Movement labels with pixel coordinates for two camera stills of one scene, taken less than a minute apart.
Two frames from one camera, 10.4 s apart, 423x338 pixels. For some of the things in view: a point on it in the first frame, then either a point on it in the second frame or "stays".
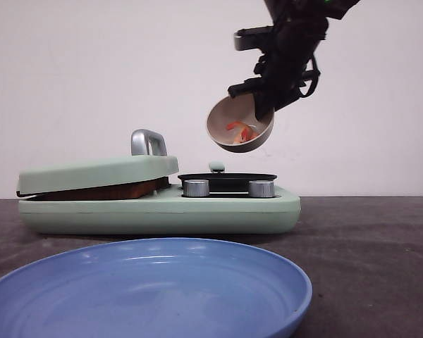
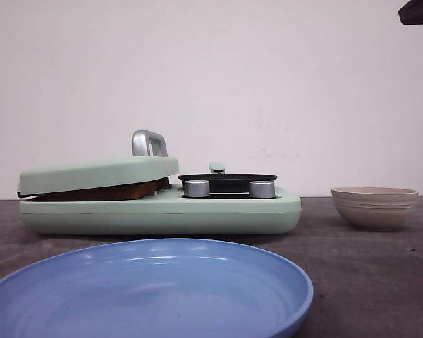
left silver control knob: (196, 187) stays
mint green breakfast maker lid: (149, 160) stays
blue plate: (166, 288) stays
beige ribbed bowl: (234, 124) -> (375, 208)
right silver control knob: (261, 188) stays
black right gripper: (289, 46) -> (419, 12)
